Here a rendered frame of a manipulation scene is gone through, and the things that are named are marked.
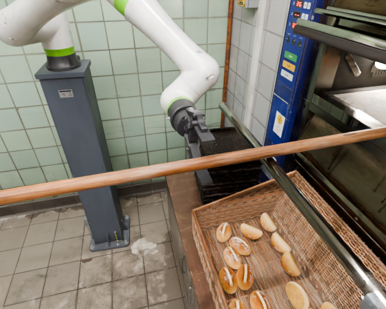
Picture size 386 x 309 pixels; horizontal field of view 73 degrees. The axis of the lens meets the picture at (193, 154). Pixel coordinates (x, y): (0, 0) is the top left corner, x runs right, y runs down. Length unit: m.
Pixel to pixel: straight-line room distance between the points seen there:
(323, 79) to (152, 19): 0.65
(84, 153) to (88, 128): 0.16
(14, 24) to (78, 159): 0.69
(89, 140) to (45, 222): 1.05
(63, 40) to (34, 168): 1.13
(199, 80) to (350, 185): 0.61
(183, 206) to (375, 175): 0.83
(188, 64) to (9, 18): 0.63
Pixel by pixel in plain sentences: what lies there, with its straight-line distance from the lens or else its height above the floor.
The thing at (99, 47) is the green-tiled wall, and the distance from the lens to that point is 1.76.
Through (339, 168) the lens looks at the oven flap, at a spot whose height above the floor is 1.00.
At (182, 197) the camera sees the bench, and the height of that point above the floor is 0.58.
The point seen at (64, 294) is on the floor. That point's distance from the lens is 1.91.
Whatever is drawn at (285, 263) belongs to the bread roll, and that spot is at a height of 0.64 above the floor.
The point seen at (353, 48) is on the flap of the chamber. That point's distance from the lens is 0.78.
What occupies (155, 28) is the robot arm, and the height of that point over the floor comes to 1.42.
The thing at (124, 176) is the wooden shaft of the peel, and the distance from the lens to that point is 0.59.
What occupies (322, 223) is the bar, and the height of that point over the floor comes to 1.17.
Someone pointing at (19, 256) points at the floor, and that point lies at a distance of 2.21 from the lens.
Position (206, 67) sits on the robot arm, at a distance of 0.85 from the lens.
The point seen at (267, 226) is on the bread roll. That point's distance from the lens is 1.25.
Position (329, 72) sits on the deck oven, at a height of 1.25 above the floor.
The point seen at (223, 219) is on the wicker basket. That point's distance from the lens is 1.24.
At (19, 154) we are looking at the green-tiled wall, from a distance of 2.16.
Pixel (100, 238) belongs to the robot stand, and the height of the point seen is 0.07.
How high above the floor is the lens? 1.57
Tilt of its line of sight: 35 degrees down
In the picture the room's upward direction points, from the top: straight up
